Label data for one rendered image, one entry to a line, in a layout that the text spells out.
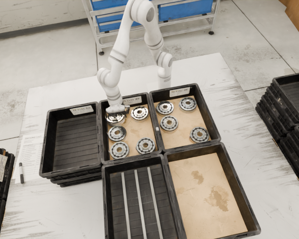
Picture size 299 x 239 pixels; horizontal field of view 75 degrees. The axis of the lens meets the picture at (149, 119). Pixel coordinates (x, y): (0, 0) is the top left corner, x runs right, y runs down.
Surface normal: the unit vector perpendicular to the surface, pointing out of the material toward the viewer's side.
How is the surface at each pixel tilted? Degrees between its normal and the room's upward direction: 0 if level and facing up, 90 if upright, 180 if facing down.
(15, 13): 90
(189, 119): 0
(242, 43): 0
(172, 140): 0
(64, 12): 90
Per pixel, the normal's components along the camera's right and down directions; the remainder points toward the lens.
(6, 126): -0.07, -0.55
